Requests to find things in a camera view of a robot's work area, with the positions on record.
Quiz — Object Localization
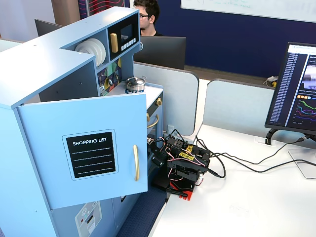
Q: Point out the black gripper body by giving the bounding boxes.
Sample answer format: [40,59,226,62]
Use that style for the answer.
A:
[152,148,173,170]

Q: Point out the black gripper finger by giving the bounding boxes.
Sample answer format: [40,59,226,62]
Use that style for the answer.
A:
[147,142,158,156]

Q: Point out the red robot base clamp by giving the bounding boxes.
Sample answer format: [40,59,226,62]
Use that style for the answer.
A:
[166,182,196,202]

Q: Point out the blue shopping list cabinet door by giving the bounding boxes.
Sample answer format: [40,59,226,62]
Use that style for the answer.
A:
[16,92,149,210]

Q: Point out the grey desk partition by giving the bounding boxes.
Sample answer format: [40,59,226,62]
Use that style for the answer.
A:
[133,61,199,138]
[202,79,276,139]

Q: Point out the steel toy pot with lid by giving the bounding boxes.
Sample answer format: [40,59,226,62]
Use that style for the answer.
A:
[125,76,148,91]

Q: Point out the black monitor rear side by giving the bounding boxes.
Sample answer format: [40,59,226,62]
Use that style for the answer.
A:
[134,36,187,71]

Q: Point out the white toy plate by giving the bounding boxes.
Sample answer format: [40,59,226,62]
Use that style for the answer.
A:
[91,38,107,65]
[86,39,104,66]
[75,40,101,66]

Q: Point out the blue fridge door with dispenser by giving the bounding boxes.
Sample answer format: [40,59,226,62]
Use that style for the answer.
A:
[50,197,114,237]

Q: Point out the black toy microwave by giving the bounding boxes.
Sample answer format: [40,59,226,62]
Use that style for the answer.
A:
[107,11,141,61]

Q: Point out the person with glasses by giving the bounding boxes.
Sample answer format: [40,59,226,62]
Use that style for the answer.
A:
[133,0,165,37]

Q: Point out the silver monitor stand base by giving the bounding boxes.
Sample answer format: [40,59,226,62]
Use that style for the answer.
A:
[287,148,316,180]

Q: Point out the blue wooden toy kitchen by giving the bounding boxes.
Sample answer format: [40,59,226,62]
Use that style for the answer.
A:
[0,6,165,237]

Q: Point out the monitor showing graphs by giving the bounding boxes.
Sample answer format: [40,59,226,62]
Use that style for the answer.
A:
[264,41,316,136]

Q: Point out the small black monitor rear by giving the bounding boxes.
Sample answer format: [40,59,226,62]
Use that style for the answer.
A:
[34,19,65,38]

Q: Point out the blue oven door gold handle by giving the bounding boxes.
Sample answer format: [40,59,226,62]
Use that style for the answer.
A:
[147,108,163,139]

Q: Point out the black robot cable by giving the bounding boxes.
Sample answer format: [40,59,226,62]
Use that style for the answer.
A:
[195,134,316,178]

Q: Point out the black monitor cable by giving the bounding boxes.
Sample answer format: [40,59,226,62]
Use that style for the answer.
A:
[209,135,312,158]

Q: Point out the white wall whiteboard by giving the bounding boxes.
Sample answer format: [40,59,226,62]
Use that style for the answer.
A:
[180,0,316,24]

